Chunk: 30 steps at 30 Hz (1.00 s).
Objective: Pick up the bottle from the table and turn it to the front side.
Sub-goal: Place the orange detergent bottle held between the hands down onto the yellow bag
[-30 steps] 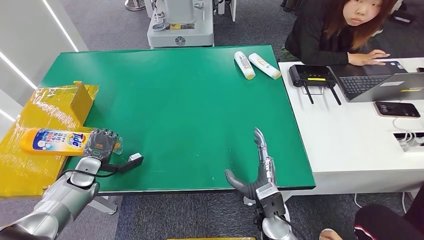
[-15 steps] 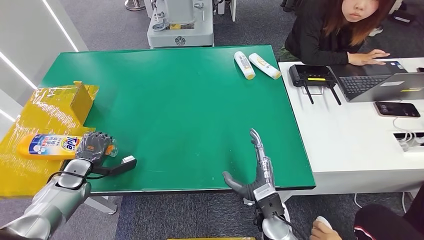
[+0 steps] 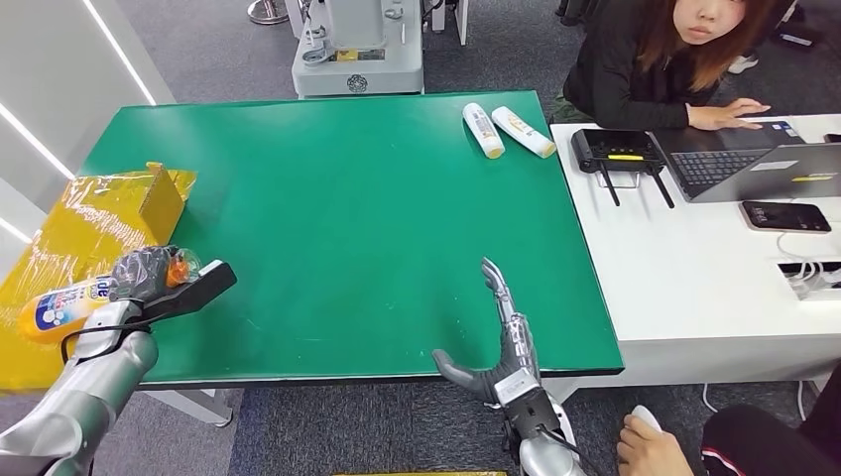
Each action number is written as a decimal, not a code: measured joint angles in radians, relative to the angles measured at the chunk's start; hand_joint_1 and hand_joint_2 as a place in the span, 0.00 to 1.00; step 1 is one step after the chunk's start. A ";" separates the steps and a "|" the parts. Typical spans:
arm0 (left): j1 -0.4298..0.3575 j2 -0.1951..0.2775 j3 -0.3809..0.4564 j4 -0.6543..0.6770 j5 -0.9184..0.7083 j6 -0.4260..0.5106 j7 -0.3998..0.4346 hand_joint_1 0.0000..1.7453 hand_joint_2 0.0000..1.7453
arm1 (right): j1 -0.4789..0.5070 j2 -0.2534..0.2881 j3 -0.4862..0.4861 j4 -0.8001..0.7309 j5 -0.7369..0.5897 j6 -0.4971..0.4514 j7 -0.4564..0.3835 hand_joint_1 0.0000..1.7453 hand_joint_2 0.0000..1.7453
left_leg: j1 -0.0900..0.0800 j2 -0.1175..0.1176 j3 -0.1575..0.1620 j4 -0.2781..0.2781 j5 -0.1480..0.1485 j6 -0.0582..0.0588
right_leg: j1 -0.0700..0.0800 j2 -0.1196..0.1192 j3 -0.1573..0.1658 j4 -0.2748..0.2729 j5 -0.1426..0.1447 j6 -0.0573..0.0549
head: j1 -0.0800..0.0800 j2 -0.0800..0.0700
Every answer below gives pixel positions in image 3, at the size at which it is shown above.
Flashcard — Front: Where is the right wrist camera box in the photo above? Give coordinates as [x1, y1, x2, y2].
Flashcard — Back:
[492, 367, 561, 442]

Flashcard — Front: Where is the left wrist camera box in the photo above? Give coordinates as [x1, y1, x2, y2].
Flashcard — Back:
[139, 260, 238, 324]

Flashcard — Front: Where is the metal stanchion base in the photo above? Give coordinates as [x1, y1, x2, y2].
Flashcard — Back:
[246, 0, 291, 26]

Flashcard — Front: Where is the grey laptop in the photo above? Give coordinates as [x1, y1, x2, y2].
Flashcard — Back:
[650, 120, 841, 203]

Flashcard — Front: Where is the desk socket with white cables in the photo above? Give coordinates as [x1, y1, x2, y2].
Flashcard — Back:
[775, 231, 841, 302]

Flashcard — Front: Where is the yellow taped cardboard box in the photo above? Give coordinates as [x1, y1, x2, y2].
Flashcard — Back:
[0, 162, 198, 396]

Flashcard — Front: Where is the white desk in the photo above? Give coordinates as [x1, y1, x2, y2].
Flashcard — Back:
[541, 112, 841, 408]

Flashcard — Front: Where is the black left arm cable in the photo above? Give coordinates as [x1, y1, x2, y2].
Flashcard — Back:
[60, 320, 154, 367]

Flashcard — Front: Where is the black router with antennas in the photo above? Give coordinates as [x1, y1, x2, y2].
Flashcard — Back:
[569, 128, 676, 210]

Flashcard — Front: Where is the white machine base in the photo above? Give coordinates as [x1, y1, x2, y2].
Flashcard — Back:
[291, 0, 425, 100]

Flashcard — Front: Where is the orange bottle with clear cap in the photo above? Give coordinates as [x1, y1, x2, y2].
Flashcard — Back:
[17, 248, 202, 345]

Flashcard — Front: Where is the white computer mouse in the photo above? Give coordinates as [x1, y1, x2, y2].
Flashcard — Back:
[630, 405, 664, 435]

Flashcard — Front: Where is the person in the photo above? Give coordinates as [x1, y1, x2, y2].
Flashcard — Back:
[550, 0, 800, 132]
[616, 364, 841, 476]

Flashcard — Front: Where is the green table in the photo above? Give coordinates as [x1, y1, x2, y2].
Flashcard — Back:
[78, 90, 626, 427]

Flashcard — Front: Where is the black smartphone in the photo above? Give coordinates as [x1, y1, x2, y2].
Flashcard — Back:
[739, 199, 833, 235]

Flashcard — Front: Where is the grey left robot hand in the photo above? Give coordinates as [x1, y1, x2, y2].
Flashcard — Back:
[109, 245, 180, 304]

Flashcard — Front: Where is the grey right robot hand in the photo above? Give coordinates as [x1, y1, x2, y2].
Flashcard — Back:
[431, 257, 541, 404]

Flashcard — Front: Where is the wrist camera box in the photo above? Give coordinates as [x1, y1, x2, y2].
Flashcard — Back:
[492, 367, 561, 442]
[139, 260, 238, 324]

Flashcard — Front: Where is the white tube bottle yellow cap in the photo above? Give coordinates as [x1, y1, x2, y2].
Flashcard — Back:
[490, 105, 558, 160]
[461, 102, 507, 161]

